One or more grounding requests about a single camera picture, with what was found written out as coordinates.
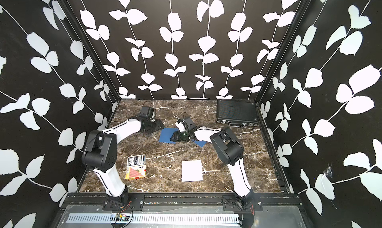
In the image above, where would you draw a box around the blue square paper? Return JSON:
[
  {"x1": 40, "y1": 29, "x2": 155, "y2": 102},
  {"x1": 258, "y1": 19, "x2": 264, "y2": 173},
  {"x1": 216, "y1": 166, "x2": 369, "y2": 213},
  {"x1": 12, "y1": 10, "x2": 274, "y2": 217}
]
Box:
[
  {"x1": 194, "y1": 140, "x2": 207, "y2": 147},
  {"x1": 159, "y1": 127, "x2": 178, "y2": 143}
]

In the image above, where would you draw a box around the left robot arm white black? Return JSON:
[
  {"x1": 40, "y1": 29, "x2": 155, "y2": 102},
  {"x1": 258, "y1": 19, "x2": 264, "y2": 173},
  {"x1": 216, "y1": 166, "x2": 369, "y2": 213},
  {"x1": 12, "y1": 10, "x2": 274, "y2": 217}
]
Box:
[{"x1": 82, "y1": 106, "x2": 164, "y2": 211}]

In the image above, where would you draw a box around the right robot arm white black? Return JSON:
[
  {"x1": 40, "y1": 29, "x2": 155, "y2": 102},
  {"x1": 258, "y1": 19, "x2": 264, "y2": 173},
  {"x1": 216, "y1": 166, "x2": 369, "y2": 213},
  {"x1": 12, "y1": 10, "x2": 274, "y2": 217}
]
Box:
[{"x1": 170, "y1": 126, "x2": 255, "y2": 210}]

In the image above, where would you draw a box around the white square paper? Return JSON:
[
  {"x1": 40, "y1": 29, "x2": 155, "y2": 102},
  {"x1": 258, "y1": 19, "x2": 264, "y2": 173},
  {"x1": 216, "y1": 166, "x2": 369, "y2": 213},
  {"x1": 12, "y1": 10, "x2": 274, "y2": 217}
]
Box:
[{"x1": 182, "y1": 160, "x2": 203, "y2": 182}]

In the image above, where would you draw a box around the blue white poker card box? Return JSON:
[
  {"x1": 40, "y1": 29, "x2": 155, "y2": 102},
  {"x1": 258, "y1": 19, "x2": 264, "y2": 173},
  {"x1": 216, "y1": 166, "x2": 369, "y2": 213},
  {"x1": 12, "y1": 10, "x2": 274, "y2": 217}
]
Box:
[{"x1": 126, "y1": 154, "x2": 146, "y2": 168}]

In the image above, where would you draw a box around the yellow red card box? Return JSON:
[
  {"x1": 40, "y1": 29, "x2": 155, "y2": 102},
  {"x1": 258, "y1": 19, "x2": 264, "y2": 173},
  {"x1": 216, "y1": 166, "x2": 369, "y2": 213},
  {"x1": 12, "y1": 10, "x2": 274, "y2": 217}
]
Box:
[{"x1": 125, "y1": 165, "x2": 146, "y2": 180}]

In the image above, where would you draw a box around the black case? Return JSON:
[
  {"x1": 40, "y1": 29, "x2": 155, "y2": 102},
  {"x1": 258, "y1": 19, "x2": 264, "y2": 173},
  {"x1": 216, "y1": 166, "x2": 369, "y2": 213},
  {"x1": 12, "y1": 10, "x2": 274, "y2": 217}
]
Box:
[{"x1": 216, "y1": 100, "x2": 259, "y2": 127}]

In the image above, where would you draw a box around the small green circuit board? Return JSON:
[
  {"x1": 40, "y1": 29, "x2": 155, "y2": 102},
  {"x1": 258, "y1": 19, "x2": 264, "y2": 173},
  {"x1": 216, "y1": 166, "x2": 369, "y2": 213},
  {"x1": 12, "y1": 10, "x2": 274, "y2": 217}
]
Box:
[{"x1": 114, "y1": 214, "x2": 131, "y2": 223}]

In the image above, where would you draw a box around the white perforated strip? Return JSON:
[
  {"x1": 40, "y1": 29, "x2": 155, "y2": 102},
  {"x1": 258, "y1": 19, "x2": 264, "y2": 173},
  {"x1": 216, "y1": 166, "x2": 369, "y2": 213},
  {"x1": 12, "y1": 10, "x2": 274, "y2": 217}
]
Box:
[{"x1": 65, "y1": 213, "x2": 240, "y2": 226}]

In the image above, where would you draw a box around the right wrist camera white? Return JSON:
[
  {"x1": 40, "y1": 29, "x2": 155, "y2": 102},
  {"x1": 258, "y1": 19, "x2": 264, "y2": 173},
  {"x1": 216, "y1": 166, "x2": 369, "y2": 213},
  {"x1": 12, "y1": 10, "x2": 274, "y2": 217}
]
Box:
[{"x1": 176, "y1": 117, "x2": 197, "y2": 133}]

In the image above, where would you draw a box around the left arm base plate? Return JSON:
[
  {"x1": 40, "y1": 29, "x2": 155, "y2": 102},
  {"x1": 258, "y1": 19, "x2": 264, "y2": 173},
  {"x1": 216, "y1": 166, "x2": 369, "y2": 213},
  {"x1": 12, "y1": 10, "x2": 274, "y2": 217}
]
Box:
[{"x1": 102, "y1": 193, "x2": 145, "y2": 212}]

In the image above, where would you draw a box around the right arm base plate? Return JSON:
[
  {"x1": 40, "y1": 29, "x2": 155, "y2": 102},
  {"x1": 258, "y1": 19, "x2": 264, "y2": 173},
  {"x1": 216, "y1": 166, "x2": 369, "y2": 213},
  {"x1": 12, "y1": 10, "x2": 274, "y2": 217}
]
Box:
[{"x1": 220, "y1": 195, "x2": 263, "y2": 214}]

